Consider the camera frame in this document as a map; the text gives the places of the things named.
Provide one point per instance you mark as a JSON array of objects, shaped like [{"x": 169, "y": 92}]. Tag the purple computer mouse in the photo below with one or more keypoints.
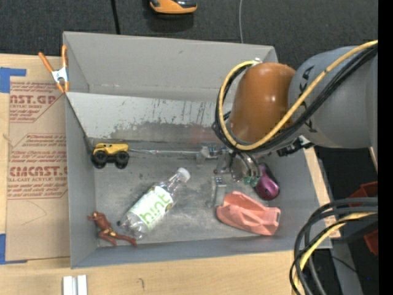
[{"x": 267, "y": 187}]

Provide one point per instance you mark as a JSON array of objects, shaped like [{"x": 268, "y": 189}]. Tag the black cylinder on white bracket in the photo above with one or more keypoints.
[{"x": 291, "y": 148}]

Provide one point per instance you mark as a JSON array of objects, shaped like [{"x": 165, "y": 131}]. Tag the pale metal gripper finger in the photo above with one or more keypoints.
[
  {"x": 218, "y": 192},
  {"x": 208, "y": 151}
]

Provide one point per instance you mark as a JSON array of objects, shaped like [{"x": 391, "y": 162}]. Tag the grey metal bin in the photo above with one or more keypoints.
[{"x": 196, "y": 220}]

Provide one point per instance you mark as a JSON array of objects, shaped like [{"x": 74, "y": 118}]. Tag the yellow toy truck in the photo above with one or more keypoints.
[{"x": 110, "y": 150}]

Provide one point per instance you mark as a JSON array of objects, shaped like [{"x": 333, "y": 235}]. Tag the salmon pink plastic bottle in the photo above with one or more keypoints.
[{"x": 248, "y": 215}]

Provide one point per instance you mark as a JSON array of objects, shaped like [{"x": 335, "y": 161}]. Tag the red-brown toy figure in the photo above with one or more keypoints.
[{"x": 106, "y": 227}]

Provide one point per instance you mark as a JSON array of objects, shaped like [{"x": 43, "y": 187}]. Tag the clear plastic bottle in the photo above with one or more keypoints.
[{"x": 153, "y": 204}]

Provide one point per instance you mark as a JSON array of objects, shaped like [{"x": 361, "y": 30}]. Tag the brown cardboard board red print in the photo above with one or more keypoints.
[{"x": 37, "y": 226}]

